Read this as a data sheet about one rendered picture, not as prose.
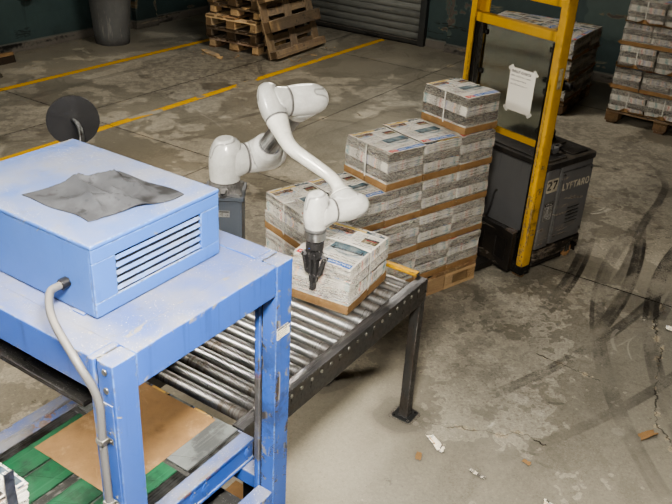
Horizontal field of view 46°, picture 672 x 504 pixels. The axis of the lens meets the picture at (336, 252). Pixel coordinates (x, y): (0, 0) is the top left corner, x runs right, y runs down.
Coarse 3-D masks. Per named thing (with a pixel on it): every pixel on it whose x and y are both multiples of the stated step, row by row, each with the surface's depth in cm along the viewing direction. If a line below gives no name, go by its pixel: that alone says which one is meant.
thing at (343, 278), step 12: (324, 252) 341; (336, 252) 342; (348, 252) 342; (300, 264) 341; (336, 264) 332; (348, 264) 333; (360, 264) 337; (300, 276) 345; (324, 276) 338; (336, 276) 334; (348, 276) 331; (360, 276) 341; (300, 288) 347; (324, 288) 341; (336, 288) 337; (348, 288) 334; (360, 288) 346; (336, 300) 340; (348, 300) 337
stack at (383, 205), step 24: (288, 192) 445; (360, 192) 450; (384, 192) 452; (408, 192) 464; (432, 192) 478; (288, 216) 433; (384, 216) 461; (432, 216) 486; (408, 240) 481; (408, 264) 490; (432, 264) 505; (432, 288) 515
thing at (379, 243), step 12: (336, 228) 362; (348, 228) 362; (360, 228) 363; (348, 240) 353; (360, 240) 353; (372, 240) 354; (384, 240) 354; (384, 252) 358; (372, 264) 350; (384, 264) 363; (372, 276) 354
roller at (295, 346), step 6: (234, 324) 334; (240, 324) 333; (246, 324) 331; (252, 324) 331; (252, 330) 329; (294, 342) 321; (294, 348) 319; (300, 348) 318; (306, 348) 318; (312, 348) 318; (300, 354) 318; (306, 354) 316; (312, 354) 315; (318, 354) 314
